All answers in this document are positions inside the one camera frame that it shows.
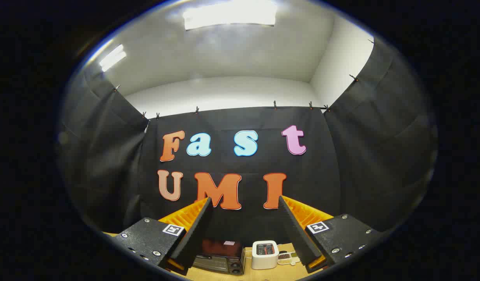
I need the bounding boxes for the black toaster oven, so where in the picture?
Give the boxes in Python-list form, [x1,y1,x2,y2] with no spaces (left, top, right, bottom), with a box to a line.
[191,239,246,276]

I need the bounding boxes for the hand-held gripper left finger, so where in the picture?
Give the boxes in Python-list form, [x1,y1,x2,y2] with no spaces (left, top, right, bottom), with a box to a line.
[111,197,213,276]

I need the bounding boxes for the white pop-up toaster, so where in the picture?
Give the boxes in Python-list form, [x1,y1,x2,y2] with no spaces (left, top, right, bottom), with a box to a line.
[251,240,280,270]

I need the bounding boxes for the white divided dish with beans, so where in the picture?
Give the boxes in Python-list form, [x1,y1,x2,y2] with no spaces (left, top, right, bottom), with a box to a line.
[277,252,301,266]

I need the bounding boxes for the large ceiling light panel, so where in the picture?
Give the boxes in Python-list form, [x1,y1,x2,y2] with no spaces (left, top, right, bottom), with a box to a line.
[182,0,278,31]

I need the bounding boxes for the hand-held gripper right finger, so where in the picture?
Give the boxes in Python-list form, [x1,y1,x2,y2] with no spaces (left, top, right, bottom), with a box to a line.
[278,195,381,274]

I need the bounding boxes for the small ceiling light panel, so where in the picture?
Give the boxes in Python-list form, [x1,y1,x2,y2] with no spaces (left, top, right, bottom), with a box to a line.
[99,44,127,72]

